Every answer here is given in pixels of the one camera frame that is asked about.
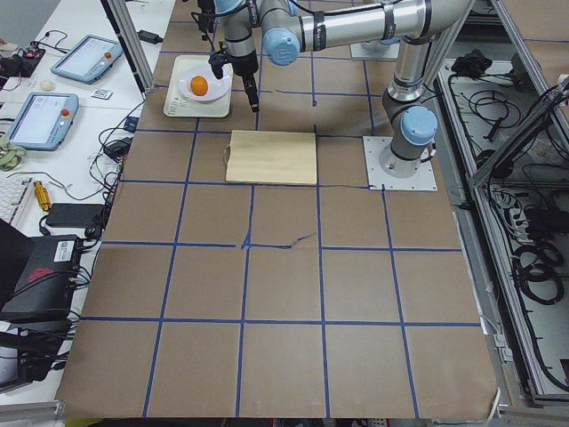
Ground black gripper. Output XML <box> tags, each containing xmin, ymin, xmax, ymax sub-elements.
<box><xmin>232</xmin><ymin>50</ymin><xmax>260</xmax><ymax>112</ymax></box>

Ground white round plate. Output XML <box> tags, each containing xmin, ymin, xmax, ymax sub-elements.
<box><xmin>177</xmin><ymin>64</ymin><xmax>232</xmax><ymax>102</ymax></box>

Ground orange fruit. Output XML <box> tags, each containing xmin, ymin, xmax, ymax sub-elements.
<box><xmin>189</xmin><ymin>76</ymin><xmax>209</xmax><ymax>97</ymax></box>

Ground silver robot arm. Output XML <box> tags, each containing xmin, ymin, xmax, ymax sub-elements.
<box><xmin>199</xmin><ymin>1</ymin><xmax>468</xmax><ymax>187</ymax></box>

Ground cream bear tray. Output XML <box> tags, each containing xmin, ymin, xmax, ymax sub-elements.
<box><xmin>164</xmin><ymin>55</ymin><xmax>233</xmax><ymax>118</ymax></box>

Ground bamboo cutting board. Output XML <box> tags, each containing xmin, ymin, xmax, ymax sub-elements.
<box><xmin>226</xmin><ymin>130</ymin><xmax>317</xmax><ymax>185</ymax></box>

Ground black power adapter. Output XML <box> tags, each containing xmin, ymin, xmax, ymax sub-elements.
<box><xmin>103</xmin><ymin>137</ymin><xmax>132</xmax><ymax>160</ymax></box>

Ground far teach pendant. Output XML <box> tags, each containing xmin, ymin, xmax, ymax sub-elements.
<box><xmin>51</xmin><ymin>35</ymin><xmax>123</xmax><ymax>85</ymax></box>

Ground teach pendant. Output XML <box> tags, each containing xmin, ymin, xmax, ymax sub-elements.
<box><xmin>51</xmin><ymin>35</ymin><xmax>123</xmax><ymax>85</ymax></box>
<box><xmin>7</xmin><ymin>93</ymin><xmax>79</xmax><ymax>151</ymax></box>

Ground near teach pendant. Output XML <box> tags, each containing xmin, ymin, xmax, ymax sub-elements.
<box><xmin>7</xmin><ymin>93</ymin><xmax>79</xmax><ymax>151</ymax></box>

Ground black flat power brick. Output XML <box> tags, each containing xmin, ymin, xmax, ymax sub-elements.
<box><xmin>45</xmin><ymin>203</ymin><xmax>103</xmax><ymax>228</ymax></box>

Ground yellow metal connector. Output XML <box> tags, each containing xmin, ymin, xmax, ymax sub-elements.
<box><xmin>34</xmin><ymin>181</ymin><xmax>52</xmax><ymax>212</ymax></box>

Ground white keyboard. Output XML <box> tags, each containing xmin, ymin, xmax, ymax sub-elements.
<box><xmin>1</xmin><ymin>177</ymin><xmax>33</xmax><ymax>227</ymax></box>

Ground black electronics box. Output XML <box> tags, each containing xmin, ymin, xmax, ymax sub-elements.
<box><xmin>1</xmin><ymin>233</ymin><xmax>82</xmax><ymax>324</ymax></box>

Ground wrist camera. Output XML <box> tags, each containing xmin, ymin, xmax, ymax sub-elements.
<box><xmin>208</xmin><ymin>42</ymin><xmax>228</xmax><ymax>80</ymax></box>

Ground aluminium frame post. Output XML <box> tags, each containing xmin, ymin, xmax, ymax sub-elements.
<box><xmin>100</xmin><ymin>0</ymin><xmax>156</xmax><ymax>94</ymax></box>

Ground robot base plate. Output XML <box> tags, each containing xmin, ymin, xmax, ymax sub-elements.
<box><xmin>363</xmin><ymin>136</ymin><xmax>437</xmax><ymax>191</ymax></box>

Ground aluminium side frame rack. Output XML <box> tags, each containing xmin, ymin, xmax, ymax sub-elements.
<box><xmin>435</xmin><ymin>1</ymin><xmax>568</xmax><ymax>407</ymax></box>

